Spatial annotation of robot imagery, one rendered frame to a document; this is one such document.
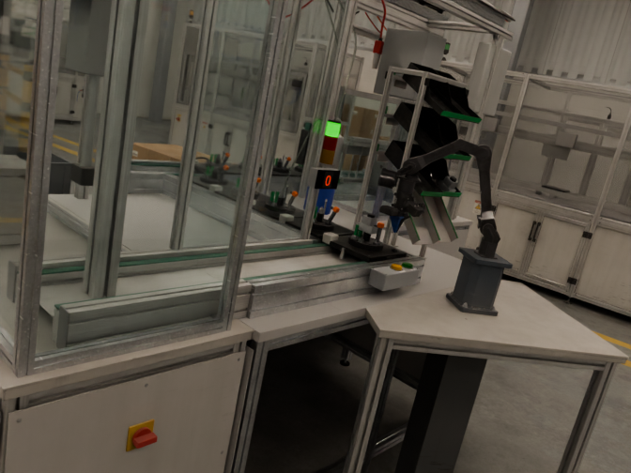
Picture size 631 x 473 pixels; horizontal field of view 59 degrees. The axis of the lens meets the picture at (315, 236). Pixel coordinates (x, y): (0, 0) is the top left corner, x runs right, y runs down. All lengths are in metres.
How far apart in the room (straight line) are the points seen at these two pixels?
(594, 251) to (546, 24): 5.73
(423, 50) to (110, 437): 2.64
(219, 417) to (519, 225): 4.84
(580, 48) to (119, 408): 9.97
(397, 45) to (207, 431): 2.53
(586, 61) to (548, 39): 0.73
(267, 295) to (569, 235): 4.67
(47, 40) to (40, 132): 0.16
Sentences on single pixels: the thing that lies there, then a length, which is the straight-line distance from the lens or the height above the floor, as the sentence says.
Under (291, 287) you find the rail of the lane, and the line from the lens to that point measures 1.69.
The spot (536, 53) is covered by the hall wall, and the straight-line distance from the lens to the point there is 10.85.
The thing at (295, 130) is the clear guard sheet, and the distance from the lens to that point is 1.97.
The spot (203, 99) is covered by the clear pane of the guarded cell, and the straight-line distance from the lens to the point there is 1.28.
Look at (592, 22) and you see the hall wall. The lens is 10.76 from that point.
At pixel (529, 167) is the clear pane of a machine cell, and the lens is 6.05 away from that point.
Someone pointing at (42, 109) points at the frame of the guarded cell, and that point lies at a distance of 1.11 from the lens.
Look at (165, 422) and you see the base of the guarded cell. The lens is 1.51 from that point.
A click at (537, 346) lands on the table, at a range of 1.99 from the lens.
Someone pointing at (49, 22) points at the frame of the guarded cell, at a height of 1.53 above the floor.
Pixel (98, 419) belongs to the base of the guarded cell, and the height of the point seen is 0.72.
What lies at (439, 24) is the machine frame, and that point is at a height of 2.07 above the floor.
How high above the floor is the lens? 1.51
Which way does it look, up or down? 14 degrees down
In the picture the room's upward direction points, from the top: 12 degrees clockwise
